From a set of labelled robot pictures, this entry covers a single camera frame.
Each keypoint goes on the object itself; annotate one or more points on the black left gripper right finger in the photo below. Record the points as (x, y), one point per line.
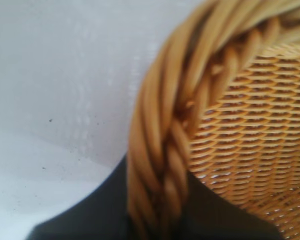
(220, 217)

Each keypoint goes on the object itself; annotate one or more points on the tan woven wicker basket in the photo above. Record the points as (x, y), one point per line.
(252, 125)

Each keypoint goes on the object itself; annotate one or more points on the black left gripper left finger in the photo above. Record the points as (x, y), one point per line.
(85, 215)

